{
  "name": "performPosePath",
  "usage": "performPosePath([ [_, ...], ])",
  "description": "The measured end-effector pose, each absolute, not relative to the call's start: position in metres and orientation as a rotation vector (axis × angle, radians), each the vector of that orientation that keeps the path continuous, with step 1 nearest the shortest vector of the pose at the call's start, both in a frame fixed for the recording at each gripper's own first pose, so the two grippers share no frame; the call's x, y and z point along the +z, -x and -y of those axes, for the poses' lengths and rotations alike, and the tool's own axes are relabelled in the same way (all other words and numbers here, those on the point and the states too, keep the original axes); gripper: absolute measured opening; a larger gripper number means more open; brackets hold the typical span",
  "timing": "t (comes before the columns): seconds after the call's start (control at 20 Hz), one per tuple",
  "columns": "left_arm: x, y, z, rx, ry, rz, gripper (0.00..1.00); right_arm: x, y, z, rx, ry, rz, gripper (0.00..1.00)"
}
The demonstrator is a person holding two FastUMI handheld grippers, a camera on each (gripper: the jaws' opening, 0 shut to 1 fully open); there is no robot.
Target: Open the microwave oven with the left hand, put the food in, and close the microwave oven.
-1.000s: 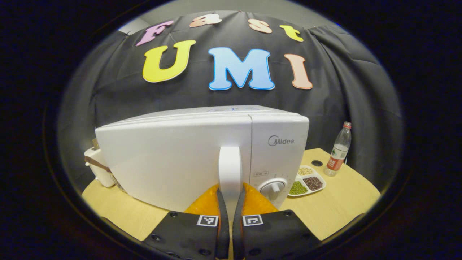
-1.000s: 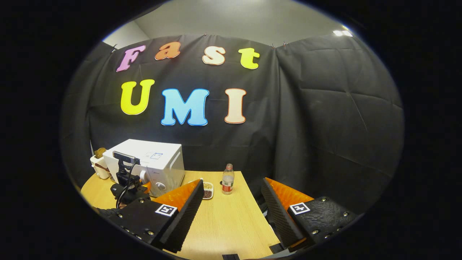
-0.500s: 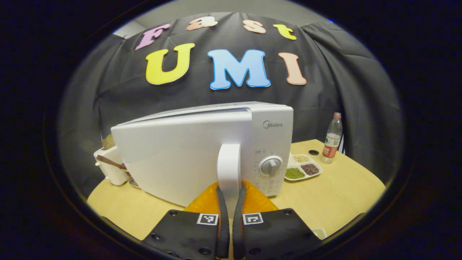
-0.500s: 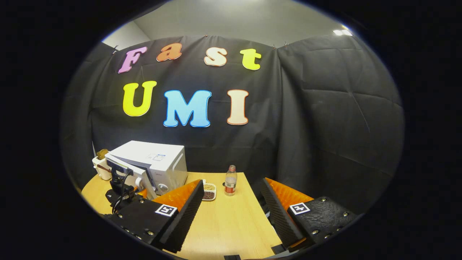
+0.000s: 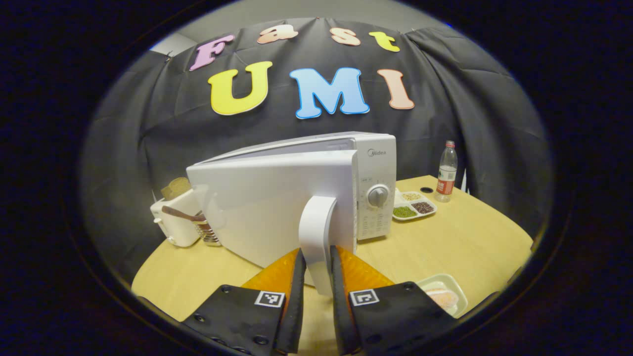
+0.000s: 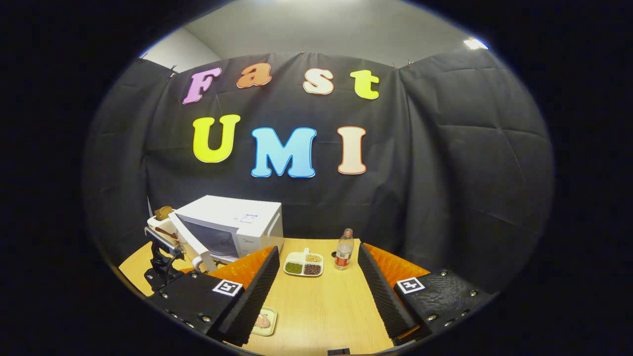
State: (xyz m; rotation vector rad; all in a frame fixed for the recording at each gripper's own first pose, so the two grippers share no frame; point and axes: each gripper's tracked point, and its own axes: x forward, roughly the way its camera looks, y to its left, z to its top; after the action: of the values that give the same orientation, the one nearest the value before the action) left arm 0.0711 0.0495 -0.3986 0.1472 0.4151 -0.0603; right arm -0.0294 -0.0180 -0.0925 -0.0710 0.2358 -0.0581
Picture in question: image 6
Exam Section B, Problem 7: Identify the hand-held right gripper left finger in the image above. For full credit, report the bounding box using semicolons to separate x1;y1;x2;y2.
147;246;280;346

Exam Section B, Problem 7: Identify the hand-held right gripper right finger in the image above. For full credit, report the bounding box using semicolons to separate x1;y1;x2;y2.
359;243;491;347

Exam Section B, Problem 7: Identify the white microwave oven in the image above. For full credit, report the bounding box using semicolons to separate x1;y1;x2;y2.
168;195;284;273

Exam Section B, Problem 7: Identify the pale green rectangular plate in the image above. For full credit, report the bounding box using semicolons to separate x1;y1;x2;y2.
251;306;277;337

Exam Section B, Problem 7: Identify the white toaster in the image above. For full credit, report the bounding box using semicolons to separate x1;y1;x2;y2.
145;213;191;258

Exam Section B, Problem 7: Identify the white divided dish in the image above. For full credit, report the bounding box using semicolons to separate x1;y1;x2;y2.
284;248;324;277

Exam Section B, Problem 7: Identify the clear bottle with red label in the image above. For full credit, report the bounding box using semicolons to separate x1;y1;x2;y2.
334;228;355;270

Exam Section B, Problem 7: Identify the black backdrop cloth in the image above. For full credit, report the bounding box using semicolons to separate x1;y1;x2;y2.
82;47;554;297

